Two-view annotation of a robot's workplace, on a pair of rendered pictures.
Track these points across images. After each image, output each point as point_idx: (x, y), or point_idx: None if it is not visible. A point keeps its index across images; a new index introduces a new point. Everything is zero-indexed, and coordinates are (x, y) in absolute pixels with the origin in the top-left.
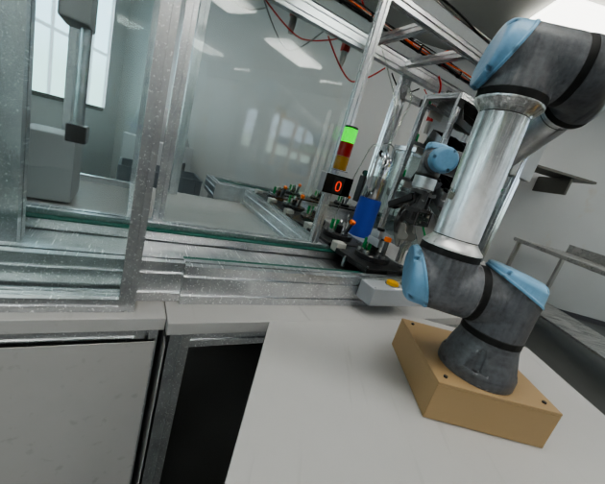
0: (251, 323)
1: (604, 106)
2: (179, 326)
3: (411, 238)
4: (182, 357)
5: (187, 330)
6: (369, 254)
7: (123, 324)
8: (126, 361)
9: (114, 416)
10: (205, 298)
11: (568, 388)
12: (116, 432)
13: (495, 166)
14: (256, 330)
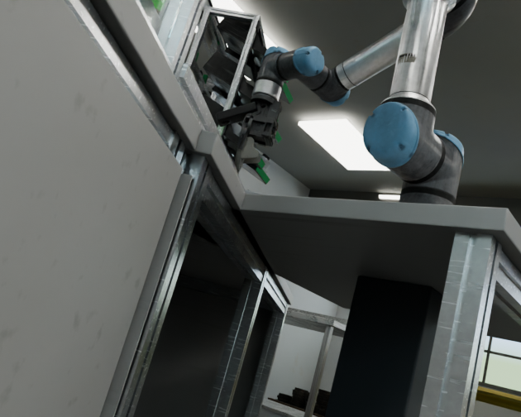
0: (241, 184)
1: (461, 25)
2: (219, 146)
3: (255, 160)
4: (195, 216)
5: (220, 160)
6: None
7: (184, 107)
8: (158, 193)
9: (109, 328)
10: None
11: None
12: (96, 377)
13: (439, 40)
14: (238, 202)
